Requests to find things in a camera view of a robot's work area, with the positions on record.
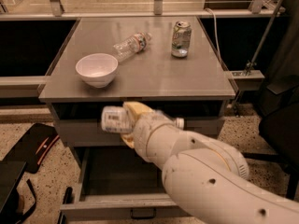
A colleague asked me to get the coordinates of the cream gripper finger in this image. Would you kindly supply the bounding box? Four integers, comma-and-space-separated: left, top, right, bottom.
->
123, 102, 152, 122
121, 134, 135, 148

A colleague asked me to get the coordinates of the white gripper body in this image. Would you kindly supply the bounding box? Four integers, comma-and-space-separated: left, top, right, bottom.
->
133, 111, 177, 162

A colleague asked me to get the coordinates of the blue plastic bottle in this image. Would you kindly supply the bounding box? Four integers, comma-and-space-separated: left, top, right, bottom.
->
100, 105, 185, 134

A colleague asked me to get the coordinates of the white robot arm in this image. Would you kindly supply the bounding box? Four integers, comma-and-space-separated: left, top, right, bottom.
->
123, 102, 299, 224

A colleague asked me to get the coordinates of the open bottom drawer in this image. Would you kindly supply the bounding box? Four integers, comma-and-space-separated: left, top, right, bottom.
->
61, 147, 187, 221

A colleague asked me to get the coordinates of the closed middle drawer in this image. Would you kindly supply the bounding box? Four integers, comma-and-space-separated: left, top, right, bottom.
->
54, 117, 224, 147

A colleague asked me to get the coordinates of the grey drawer cabinet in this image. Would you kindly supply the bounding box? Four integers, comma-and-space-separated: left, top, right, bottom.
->
37, 15, 236, 168

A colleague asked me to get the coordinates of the clear crushed water bottle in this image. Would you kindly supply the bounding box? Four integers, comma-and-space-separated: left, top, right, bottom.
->
113, 33, 152, 62

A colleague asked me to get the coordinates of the white bowl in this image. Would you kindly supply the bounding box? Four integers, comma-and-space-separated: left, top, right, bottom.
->
76, 53, 119, 88

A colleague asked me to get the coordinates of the green soda can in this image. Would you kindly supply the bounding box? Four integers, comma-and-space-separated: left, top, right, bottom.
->
171, 21, 192, 58

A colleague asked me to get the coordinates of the black bag with orange stripe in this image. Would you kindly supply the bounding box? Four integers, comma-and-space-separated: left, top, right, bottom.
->
4, 123, 59, 174

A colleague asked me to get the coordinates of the metal diagonal rod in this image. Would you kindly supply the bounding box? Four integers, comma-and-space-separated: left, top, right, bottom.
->
242, 0, 284, 76

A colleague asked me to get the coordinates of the black office chair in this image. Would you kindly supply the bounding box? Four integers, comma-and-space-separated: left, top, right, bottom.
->
243, 75, 299, 200

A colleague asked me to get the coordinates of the grey metal bracket block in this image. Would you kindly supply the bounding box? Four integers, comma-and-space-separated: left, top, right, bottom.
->
225, 70, 264, 91

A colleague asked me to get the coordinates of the black case with strap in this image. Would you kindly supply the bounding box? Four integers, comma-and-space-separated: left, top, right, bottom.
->
0, 161, 36, 224

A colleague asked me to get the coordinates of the white cable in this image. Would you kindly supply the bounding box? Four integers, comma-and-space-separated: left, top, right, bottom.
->
204, 7, 222, 65

